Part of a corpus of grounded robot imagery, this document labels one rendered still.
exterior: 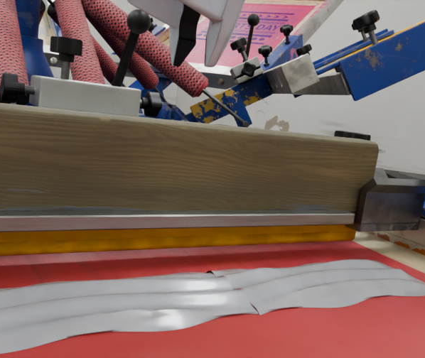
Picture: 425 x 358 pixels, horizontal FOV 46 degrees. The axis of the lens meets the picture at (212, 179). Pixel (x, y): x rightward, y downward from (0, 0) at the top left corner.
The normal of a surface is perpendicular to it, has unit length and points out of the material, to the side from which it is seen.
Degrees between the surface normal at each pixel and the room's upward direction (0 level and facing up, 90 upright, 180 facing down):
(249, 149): 90
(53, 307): 30
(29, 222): 90
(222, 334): 0
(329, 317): 0
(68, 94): 90
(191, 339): 0
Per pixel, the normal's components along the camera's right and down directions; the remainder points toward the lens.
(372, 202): 0.50, 0.21
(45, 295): 0.41, -0.72
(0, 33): -0.03, -0.59
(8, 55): 0.27, -0.65
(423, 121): -0.86, -0.03
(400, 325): 0.14, -0.98
